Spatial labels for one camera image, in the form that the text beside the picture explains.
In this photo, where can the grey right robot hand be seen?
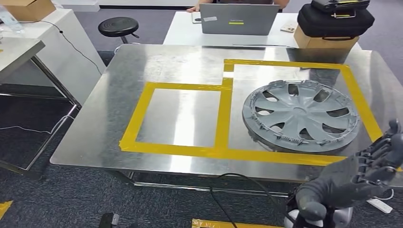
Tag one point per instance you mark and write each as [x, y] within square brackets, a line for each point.
[346, 185]

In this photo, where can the silver plastic wheel hubcap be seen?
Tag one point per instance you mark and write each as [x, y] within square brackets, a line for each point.
[299, 116]

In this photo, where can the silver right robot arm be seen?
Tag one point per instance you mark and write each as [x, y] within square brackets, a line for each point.
[341, 217]

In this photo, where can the stainless steel workbench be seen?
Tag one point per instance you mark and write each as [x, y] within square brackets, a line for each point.
[110, 110]

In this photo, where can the white power strip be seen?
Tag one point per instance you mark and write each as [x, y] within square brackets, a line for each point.
[379, 206]

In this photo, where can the brown cardboard box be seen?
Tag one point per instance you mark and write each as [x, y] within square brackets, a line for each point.
[28, 9]
[314, 42]

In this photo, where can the black carry case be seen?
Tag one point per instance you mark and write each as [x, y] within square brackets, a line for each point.
[333, 25]

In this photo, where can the black handheld device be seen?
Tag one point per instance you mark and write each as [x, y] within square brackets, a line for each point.
[340, 4]

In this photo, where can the grey laptop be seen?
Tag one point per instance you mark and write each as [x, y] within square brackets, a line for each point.
[239, 28]

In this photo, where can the person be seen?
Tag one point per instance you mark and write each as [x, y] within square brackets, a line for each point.
[281, 3]

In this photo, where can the white office desk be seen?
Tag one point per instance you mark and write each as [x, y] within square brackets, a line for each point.
[182, 34]

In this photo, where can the white smartphone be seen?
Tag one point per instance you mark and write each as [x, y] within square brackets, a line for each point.
[196, 17]

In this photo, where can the black robot foot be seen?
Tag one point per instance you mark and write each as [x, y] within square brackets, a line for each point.
[108, 220]

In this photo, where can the black round stool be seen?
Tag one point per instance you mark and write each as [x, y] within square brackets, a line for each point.
[118, 26]

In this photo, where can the white counter cabinet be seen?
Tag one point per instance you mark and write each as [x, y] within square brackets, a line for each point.
[69, 63]

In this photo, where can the stainless steel side table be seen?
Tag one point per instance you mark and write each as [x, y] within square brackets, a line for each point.
[15, 52]

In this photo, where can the clear plastic bag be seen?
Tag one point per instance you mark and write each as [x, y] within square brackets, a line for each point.
[11, 20]

